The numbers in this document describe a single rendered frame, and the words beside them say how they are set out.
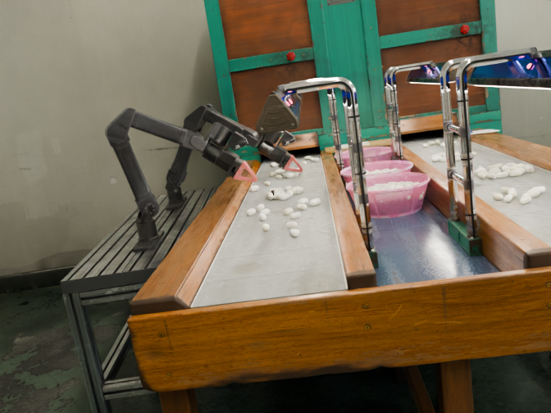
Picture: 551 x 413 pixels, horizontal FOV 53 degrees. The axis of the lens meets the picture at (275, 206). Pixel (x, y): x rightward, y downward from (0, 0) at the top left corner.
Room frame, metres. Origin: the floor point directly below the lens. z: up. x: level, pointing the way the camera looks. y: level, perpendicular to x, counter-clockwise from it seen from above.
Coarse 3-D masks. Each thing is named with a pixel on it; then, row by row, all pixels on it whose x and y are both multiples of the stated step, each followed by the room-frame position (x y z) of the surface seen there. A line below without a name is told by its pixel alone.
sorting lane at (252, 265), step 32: (320, 160) 2.60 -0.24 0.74; (256, 192) 2.04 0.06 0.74; (320, 192) 1.86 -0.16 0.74; (256, 224) 1.55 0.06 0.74; (320, 224) 1.44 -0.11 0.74; (224, 256) 1.27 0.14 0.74; (256, 256) 1.24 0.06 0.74; (288, 256) 1.20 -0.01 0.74; (320, 256) 1.17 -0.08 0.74; (224, 288) 1.06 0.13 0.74; (256, 288) 1.03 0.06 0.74; (288, 288) 1.00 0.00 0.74; (320, 288) 0.98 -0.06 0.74
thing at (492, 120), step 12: (480, 120) 2.69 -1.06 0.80; (492, 120) 2.69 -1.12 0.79; (372, 132) 2.74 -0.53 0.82; (384, 132) 2.73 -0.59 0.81; (420, 132) 2.87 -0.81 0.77; (432, 132) 2.86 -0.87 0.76; (324, 144) 2.76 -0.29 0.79; (240, 156) 2.80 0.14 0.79; (252, 156) 2.79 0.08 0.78; (264, 156) 2.94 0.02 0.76; (300, 156) 2.84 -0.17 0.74; (312, 156) 2.77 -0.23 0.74
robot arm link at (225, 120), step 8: (208, 104) 2.37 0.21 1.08; (192, 112) 2.32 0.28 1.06; (200, 112) 2.31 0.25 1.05; (208, 112) 2.31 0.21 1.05; (216, 112) 2.32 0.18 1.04; (184, 120) 2.33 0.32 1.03; (192, 120) 2.32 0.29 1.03; (200, 120) 2.31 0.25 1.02; (208, 120) 2.32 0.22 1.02; (216, 120) 2.31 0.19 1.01; (224, 120) 2.30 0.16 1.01; (232, 120) 2.31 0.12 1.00; (192, 128) 2.32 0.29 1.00; (232, 128) 2.29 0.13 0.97; (240, 128) 2.28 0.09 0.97; (248, 128) 2.32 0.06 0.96; (256, 136) 2.29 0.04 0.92
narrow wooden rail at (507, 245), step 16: (416, 160) 2.06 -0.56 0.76; (432, 176) 1.72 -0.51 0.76; (432, 192) 1.70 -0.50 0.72; (448, 192) 1.49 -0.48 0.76; (448, 208) 1.50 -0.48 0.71; (464, 208) 1.33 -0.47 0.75; (480, 208) 1.27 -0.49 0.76; (480, 224) 1.20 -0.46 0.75; (496, 224) 1.13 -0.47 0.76; (512, 224) 1.11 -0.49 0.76; (496, 240) 1.10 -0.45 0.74; (512, 240) 1.01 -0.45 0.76; (528, 240) 1.00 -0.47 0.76; (496, 256) 1.10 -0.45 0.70; (512, 256) 1.00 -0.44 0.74; (528, 256) 0.93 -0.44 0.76; (544, 256) 0.93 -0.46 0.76
